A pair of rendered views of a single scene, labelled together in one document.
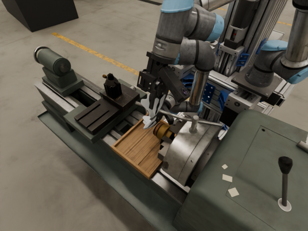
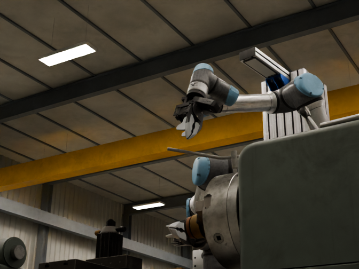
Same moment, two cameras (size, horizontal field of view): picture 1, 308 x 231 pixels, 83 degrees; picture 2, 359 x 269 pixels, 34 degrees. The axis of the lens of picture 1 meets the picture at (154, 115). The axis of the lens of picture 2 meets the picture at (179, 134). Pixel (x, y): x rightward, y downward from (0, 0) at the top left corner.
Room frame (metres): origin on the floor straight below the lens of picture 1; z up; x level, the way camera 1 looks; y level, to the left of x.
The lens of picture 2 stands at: (-1.47, 0.20, 0.58)
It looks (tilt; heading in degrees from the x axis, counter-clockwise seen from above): 23 degrees up; 355
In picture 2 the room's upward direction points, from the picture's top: 1 degrees clockwise
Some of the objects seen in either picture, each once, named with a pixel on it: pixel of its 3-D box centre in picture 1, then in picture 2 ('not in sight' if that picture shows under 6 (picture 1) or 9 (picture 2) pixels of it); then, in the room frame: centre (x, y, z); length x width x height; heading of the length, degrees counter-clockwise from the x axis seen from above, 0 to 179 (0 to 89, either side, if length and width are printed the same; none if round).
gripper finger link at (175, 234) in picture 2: (147, 123); (172, 235); (0.59, 0.04, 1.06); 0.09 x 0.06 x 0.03; 140
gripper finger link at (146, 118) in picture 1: (146, 119); (172, 226); (0.59, 0.04, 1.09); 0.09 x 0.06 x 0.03; 140
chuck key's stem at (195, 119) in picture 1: (194, 126); (234, 167); (0.42, -0.16, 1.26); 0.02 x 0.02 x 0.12
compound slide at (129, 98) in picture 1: (118, 98); (113, 265); (0.86, 0.25, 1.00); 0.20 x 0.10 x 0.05; 51
